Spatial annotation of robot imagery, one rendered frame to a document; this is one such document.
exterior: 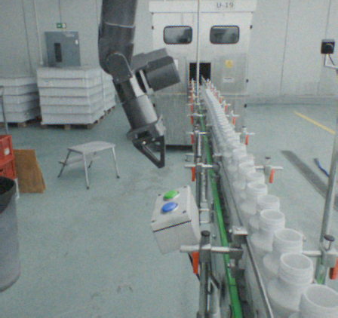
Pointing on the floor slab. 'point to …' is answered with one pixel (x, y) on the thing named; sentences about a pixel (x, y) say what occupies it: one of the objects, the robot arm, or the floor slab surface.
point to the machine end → (233, 35)
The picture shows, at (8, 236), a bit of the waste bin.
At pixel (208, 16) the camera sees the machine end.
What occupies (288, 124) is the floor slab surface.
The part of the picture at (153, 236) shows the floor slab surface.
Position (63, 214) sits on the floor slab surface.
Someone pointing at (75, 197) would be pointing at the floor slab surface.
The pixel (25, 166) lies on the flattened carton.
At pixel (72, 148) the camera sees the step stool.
